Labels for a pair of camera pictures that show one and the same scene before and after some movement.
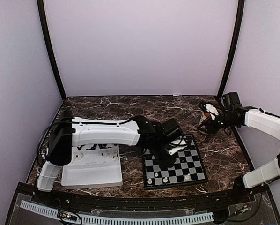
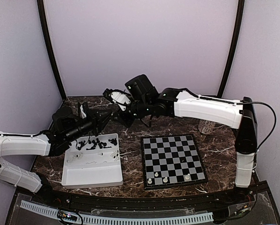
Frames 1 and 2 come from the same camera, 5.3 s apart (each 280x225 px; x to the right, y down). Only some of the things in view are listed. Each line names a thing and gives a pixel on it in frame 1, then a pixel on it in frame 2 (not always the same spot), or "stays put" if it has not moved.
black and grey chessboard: [188, 168] stays put
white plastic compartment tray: [92, 166] stays put
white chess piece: [165, 180] stays put
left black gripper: [166, 162] -> [97, 120]
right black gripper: [211, 129] -> [125, 120]
